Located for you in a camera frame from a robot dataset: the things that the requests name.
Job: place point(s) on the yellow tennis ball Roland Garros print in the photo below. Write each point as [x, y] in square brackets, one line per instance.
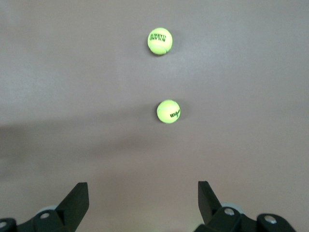
[159, 44]

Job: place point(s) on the brown table cover mat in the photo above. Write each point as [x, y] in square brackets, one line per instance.
[72, 96]

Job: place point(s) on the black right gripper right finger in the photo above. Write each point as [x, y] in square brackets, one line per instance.
[217, 217]

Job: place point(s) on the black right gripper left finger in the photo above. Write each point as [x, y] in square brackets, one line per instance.
[65, 212]

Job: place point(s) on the yellow tennis ball Wilson print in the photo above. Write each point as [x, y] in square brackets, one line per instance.
[166, 112]

